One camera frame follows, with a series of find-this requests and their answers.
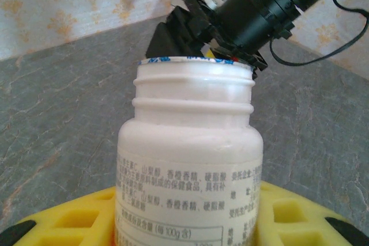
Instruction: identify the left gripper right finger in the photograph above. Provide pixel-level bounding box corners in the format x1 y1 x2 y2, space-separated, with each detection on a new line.
253 181 369 246

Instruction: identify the white pill bottle orange label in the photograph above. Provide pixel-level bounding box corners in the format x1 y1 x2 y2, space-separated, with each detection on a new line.
114 55 265 246

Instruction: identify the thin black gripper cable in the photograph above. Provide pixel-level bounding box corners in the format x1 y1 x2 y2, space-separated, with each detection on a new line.
269 0 369 67

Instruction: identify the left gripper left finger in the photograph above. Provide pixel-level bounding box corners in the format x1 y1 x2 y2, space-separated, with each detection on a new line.
0 185 119 246

